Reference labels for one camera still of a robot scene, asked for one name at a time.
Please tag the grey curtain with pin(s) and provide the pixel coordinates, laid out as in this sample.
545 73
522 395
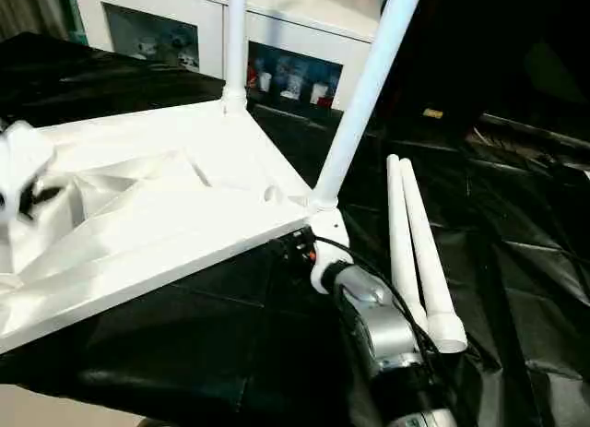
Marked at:
32 9

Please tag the dark brown cabinet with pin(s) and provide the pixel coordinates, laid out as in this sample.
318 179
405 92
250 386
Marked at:
498 44

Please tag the small tan block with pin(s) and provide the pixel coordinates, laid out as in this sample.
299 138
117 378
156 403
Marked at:
432 113

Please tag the black shiny mat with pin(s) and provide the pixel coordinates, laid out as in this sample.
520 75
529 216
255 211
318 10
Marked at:
207 344

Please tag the white plastic table leg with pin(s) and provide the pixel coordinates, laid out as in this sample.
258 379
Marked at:
236 39
364 99
398 224
431 270

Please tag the white cabinet with glass doors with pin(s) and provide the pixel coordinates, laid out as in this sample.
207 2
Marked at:
207 12

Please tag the white plastic table top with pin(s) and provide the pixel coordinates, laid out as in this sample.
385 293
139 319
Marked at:
161 205

